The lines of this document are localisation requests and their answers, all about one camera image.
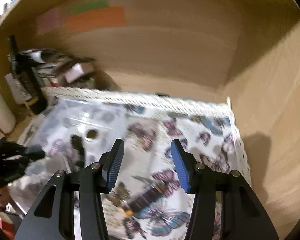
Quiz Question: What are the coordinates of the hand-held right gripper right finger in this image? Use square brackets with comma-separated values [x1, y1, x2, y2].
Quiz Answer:
[170, 139, 279, 240]

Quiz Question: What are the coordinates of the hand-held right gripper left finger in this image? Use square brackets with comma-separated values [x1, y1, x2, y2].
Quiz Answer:
[15, 138, 126, 240]

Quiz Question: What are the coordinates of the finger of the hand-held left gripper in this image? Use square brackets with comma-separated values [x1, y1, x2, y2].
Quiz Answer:
[22, 144, 46, 161]

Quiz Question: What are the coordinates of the black hair clip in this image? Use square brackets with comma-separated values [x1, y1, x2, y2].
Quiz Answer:
[70, 134, 86, 171]

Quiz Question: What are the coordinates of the clear plastic storage box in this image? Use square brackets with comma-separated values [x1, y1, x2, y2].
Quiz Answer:
[25, 99, 131, 183]

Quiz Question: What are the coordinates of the dark pens bundle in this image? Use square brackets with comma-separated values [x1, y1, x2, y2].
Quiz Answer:
[125, 179, 171, 217]

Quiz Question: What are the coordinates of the butterfly print tablecloth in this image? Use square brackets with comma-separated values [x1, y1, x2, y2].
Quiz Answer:
[7, 87, 252, 240]

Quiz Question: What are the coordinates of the pale pink cylinder candle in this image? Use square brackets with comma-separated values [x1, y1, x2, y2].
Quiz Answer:
[0, 92, 17, 134]

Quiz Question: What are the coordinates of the dark wine bottle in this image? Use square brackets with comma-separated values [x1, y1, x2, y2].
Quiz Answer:
[9, 35, 45, 115]

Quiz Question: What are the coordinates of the stack of books and papers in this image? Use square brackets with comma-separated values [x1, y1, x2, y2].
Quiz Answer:
[17, 49, 96, 91]

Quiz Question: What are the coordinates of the small white purple box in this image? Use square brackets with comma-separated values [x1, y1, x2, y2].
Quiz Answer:
[65, 64, 85, 83]

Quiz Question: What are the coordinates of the pink sticky note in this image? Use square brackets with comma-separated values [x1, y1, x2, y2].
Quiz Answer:
[36, 9, 66, 35]

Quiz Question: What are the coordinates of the orange sticky note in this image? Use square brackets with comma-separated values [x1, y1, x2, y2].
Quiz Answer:
[65, 6, 126, 32]

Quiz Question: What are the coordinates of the green sticky note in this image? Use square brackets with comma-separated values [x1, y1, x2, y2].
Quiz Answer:
[70, 0, 109, 15]

